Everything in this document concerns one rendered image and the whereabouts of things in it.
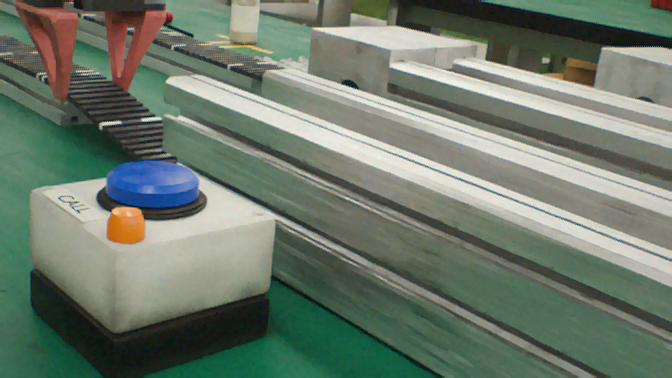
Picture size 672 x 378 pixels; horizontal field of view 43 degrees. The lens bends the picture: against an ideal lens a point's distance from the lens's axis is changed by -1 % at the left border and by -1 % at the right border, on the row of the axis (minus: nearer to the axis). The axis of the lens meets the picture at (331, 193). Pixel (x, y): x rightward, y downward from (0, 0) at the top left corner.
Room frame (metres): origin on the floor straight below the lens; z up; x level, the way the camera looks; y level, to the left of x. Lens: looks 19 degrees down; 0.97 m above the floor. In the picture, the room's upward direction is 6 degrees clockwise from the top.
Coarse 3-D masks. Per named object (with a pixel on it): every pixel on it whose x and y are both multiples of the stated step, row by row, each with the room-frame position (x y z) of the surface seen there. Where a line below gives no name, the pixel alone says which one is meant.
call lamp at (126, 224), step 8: (120, 208) 0.31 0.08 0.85; (128, 208) 0.31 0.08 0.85; (136, 208) 0.31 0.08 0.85; (112, 216) 0.31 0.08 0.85; (120, 216) 0.30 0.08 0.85; (128, 216) 0.31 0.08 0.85; (136, 216) 0.31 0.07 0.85; (112, 224) 0.30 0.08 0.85; (120, 224) 0.30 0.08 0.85; (128, 224) 0.30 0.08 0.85; (136, 224) 0.31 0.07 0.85; (144, 224) 0.31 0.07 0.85; (112, 232) 0.30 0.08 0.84; (120, 232) 0.30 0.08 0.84; (128, 232) 0.30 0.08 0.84; (136, 232) 0.30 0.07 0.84; (144, 232) 0.31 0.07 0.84; (112, 240) 0.30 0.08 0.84; (120, 240) 0.30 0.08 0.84; (128, 240) 0.30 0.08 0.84; (136, 240) 0.31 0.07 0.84
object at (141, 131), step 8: (112, 128) 0.60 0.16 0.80; (120, 128) 0.60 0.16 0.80; (128, 128) 0.61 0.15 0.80; (136, 128) 0.61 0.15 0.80; (144, 128) 0.61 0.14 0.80; (152, 128) 0.62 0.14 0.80; (160, 128) 0.62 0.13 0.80; (112, 136) 0.59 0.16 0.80; (120, 136) 0.59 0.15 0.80; (128, 136) 0.59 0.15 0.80; (136, 136) 0.60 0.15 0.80; (144, 136) 0.60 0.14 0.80; (152, 136) 0.61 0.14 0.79
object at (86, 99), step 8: (72, 96) 0.64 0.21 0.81; (80, 96) 0.64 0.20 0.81; (88, 96) 0.65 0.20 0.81; (96, 96) 0.65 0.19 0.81; (104, 96) 0.65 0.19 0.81; (112, 96) 0.66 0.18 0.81; (120, 96) 0.66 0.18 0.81; (128, 96) 0.66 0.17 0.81; (80, 104) 0.63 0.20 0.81; (88, 104) 0.63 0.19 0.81; (96, 104) 0.64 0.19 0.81
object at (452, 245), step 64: (192, 128) 0.47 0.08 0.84; (256, 128) 0.43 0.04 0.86; (320, 128) 0.41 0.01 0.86; (384, 128) 0.47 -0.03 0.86; (448, 128) 0.44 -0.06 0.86; (256, 192) 0.43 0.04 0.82; (320, 192) 0.39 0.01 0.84; (384, 192) 0.36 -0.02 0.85; (448, 192) 0.34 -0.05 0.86; (512, 192) 0.34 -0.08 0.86; (576, 192) 0.38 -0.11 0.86; (640, 192) 0.36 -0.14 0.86; (320, 256) 0.39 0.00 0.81; (384, 256) 0.36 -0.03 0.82; (448, 256) 0.33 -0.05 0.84; (512, 256) 0.32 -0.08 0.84; (576, 256) 0.29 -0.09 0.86; (640, 256) 0.28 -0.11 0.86; (384, 320) 0.36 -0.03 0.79; (448, 320) 0.33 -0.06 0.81; (512, 320) 0.31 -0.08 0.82; (576, 320) 0.29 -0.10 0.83; (640, 320) 0.28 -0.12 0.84
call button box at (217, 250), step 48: (48, 192) 0.35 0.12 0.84; (96, 192) 0.36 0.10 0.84; (48, 240) 0.34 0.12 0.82; (96, 240) 0.31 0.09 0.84; (144, 240) 0.31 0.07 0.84; (192, 240) 0.32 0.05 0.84; (240, 240) 0.34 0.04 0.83; (48, 288) 0.34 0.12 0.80; (96, 288) 0.31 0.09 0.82; (144, 288) 0.31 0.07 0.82; (192, 288) 0.32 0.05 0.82; (240, 288) 0.34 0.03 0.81; (96, 336) 0.31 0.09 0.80; (144, 336) 0.31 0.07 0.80; (192, 336) 0.32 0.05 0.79; (240, 336) 0.34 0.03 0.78
